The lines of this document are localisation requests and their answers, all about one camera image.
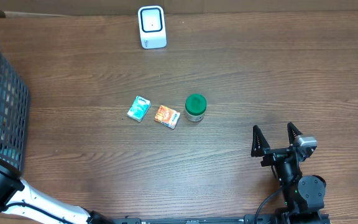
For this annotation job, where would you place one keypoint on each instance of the white barcode scanner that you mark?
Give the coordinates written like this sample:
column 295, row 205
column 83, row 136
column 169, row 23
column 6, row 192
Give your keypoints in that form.
column 152, row 27

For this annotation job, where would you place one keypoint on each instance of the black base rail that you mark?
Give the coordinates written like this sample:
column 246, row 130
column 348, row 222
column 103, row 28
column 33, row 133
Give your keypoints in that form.
column 197, row 220

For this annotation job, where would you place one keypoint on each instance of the orange tissue pack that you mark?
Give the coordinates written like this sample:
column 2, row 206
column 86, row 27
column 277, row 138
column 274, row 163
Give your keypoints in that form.
column 167, row 116

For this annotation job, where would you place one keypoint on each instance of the green lid jar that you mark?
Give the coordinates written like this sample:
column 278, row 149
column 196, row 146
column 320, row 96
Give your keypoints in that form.
column 195, row 107

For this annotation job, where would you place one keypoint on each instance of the teal tissue pack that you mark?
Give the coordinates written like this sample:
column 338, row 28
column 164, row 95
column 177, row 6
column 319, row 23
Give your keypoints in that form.
column 139, row 108

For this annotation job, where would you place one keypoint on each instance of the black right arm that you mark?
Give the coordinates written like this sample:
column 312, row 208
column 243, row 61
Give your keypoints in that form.
column 303, row 194

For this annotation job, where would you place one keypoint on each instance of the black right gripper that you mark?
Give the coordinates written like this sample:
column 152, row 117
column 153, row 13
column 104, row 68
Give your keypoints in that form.
column 261, row 149

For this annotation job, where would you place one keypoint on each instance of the grey plastic basket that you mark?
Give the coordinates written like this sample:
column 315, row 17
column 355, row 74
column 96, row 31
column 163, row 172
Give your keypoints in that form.
column 14, row 115

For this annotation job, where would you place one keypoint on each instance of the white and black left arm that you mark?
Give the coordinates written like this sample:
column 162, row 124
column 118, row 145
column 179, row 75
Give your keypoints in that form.
column 17, row 197

